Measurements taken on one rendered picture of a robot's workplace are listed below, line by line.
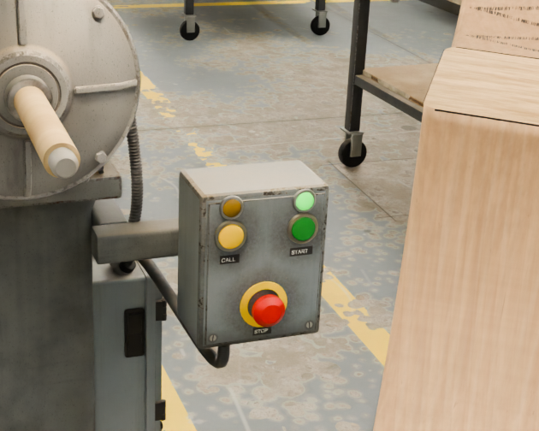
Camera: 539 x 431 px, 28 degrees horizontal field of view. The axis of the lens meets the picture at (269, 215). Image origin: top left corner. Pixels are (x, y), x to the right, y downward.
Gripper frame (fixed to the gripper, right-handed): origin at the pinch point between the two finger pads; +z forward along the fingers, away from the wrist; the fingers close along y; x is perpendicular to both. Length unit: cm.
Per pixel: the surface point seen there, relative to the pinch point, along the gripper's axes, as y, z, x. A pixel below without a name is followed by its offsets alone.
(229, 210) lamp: 73, 31, -17
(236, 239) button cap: 74, 30, -21
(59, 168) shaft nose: 41, 38, -7
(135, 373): 90, 47, -49
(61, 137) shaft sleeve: 44, 40, -5
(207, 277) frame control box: 73, 33, -26
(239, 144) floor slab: 419, 118, -92
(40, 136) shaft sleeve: 45, 42, -5
